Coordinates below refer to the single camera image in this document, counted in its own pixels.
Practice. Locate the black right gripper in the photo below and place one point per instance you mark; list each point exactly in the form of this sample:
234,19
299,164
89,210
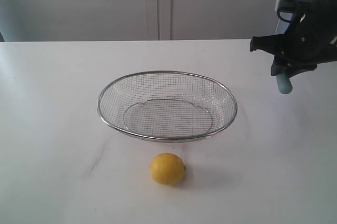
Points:
310,39

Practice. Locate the teal handled peeler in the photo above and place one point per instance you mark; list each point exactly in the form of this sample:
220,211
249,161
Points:
283,83

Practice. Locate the yellow lemon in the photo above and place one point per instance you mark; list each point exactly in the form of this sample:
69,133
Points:
167,169

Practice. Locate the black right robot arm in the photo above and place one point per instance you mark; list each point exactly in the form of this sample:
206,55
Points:
309,40

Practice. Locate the white cabinet doors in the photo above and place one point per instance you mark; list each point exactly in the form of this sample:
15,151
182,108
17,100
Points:
79,20

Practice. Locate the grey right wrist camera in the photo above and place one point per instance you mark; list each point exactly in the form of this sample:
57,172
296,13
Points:
295,7

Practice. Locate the oval steel wire mesh basket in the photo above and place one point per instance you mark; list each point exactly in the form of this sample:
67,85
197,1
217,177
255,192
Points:
167,106

